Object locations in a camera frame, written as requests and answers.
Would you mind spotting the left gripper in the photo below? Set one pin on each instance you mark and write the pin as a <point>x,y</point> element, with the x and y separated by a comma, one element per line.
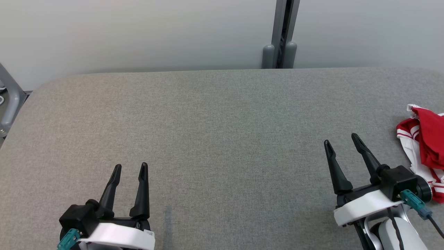
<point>121,236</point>

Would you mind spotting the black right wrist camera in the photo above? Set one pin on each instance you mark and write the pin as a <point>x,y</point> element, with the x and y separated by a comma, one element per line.
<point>399,182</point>

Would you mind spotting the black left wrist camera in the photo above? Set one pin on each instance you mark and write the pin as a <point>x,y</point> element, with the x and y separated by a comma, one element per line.
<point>78,218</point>

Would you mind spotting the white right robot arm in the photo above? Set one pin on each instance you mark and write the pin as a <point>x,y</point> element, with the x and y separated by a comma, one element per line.
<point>412,236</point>

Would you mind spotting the red numbered basketball jersey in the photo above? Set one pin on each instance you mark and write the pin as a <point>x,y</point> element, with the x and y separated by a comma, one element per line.
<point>416,163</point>

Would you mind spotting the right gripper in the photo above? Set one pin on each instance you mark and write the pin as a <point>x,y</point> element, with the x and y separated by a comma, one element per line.
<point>364,206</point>

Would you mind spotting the grey metal partition post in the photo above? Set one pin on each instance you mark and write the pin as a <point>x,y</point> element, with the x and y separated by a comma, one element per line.
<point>269,55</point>

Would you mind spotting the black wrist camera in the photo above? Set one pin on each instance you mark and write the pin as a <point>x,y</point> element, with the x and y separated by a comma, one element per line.
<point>399,182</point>
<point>78,218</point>

